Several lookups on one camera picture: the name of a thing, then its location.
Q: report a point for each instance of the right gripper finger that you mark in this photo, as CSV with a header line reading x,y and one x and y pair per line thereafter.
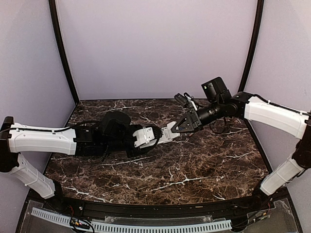
x,y
182,129
183,121

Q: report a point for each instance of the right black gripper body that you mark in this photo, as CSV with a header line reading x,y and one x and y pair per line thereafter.
x,y
194,115

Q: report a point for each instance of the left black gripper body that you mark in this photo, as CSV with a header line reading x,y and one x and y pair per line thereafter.
x,y
134,153

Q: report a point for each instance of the white air conditioner remote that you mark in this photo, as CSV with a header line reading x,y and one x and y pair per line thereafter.
x,y
167,134

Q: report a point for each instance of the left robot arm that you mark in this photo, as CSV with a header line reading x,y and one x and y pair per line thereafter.
x,y
113,133

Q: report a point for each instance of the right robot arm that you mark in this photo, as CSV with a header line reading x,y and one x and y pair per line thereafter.
x,y
252,107

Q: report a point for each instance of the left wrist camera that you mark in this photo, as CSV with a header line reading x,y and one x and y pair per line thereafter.
x,y
146,137

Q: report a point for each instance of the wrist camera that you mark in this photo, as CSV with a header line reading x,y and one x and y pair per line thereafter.
x,y
146,137
187,101

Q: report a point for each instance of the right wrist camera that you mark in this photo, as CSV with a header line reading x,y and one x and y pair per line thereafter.
x,y
187,101

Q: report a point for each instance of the black front rail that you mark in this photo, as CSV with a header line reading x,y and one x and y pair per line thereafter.
x,y
235,208

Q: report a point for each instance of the white slotted cable duct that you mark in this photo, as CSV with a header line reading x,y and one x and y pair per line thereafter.
x,y
101,227

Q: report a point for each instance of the right black frame post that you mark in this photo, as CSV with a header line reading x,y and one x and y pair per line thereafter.
x,y
252,45

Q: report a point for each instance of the black frame post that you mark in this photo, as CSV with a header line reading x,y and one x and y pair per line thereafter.
x,y
252,45
61,50

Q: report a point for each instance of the left black frame post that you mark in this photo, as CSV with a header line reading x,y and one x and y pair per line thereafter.
x,y
61,50

